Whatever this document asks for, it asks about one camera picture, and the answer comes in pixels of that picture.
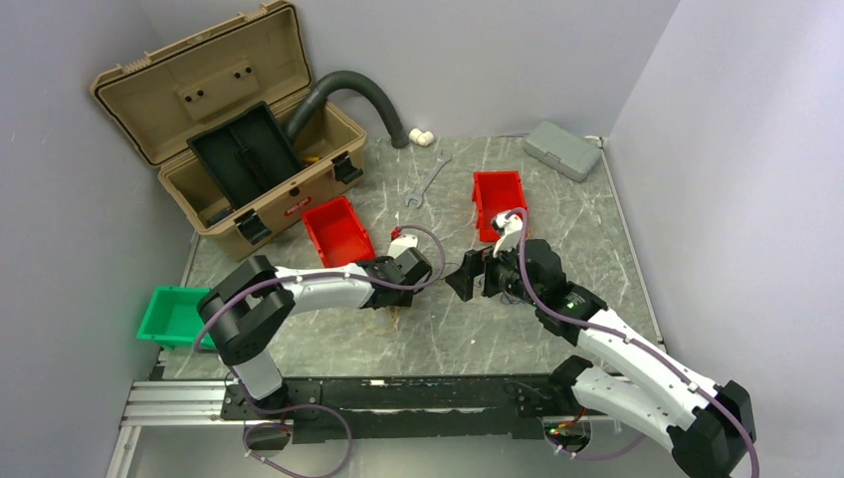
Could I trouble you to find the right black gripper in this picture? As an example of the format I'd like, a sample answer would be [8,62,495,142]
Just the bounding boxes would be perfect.
[445,234,542,307]

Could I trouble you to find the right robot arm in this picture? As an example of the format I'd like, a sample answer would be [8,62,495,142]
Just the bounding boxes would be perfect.
[446,239,760,477]

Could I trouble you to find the tan open toolbox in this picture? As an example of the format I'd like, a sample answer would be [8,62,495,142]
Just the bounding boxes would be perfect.
[90,1,366,260]

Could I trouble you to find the red bin right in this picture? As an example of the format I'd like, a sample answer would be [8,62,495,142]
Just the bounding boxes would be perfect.
[472,170,528,243]

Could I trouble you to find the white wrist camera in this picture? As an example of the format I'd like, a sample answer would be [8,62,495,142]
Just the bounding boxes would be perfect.
[492,210,524,258]
[386,226,419,259]

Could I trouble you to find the red bin near toolbox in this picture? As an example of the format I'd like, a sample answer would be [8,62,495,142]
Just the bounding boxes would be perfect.
[302,196,376,268]

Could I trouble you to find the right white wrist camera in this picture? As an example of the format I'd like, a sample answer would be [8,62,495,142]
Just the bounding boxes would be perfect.
[492,210,524,258]

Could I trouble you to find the yellow cables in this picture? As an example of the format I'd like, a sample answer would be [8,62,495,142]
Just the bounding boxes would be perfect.
[368,304,405,334]

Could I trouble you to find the black corrugated hose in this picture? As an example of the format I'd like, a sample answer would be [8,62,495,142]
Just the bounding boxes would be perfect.
[285,70,411,149]

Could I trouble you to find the black aluminium base frame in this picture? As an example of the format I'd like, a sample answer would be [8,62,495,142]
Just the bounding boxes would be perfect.
[118,360,701,456]

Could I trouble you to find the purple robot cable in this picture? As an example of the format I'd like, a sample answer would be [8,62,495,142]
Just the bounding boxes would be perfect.
[192,224,448,478]
[505,206,760,478]

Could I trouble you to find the steel open-end wrench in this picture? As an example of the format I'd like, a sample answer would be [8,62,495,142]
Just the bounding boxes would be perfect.
[404,150,453,208]

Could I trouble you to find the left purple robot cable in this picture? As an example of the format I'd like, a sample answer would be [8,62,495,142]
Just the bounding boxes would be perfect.
[192,224,448,478]

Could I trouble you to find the green plastic bin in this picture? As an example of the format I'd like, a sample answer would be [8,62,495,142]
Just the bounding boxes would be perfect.
[136,286,210,350]

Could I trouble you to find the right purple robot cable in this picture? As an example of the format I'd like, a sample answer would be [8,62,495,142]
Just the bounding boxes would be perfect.
[505,206,760,478]

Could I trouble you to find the grey plastic case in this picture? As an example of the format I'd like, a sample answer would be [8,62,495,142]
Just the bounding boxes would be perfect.
[524,120,601,182]

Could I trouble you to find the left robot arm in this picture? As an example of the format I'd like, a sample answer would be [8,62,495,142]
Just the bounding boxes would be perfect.
[194,247,434,418]

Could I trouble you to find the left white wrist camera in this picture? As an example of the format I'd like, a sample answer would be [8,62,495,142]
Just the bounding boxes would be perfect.
[386,226,419,259]

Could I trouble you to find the black toolbox tray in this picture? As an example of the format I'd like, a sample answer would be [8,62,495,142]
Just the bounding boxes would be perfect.
[187,102,305,209]

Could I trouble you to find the white pipe fitting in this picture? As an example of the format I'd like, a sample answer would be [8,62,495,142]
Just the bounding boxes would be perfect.
[408,128,435,147]

